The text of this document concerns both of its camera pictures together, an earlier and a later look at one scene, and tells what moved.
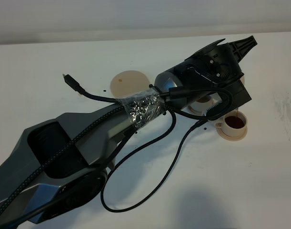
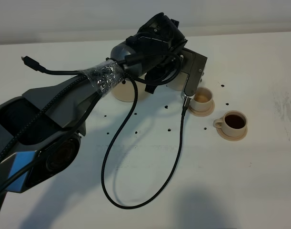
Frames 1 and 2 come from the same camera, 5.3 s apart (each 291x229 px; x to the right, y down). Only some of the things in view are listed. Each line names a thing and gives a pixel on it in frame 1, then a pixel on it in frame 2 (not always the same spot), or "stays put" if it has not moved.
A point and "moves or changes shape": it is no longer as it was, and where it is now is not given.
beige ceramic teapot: [242, 79] moves or changes shape
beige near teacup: [233, 124] stays put
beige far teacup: [202, 104] stays put
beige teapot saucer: [127, 82] stays put
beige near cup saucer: [231, 138] stays put
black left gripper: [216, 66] → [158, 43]
